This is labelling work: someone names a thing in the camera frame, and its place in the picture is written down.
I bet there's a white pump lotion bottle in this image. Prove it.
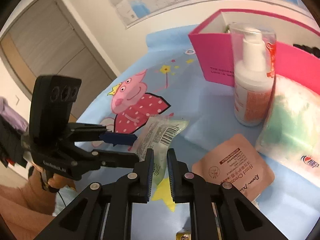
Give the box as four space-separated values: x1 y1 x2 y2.
229 23 277 126

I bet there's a pink cardboard box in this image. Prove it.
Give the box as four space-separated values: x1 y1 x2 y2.
189 9 319 93

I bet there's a blue cartoon pig tablecloth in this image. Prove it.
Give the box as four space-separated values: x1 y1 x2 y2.
76 25 319 239

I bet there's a pastel soft tissue pack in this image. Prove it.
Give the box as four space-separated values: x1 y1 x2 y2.
255 75 319 179

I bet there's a black scrunchie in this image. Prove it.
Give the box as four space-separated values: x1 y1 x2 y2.
293 44 320 58

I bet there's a grey wooden door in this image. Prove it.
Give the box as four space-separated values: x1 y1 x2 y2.
1 0 116 121

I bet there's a yellow tissue pack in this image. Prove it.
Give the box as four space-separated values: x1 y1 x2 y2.
176 231 191 240

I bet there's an orange left sleeve forearm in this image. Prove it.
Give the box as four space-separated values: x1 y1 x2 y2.
1 170 56 239

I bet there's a left hand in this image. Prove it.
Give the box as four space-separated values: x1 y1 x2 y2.
28 165 76 193

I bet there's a pink hand cream sachet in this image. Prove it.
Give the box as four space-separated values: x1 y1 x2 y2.
192 134 275 201

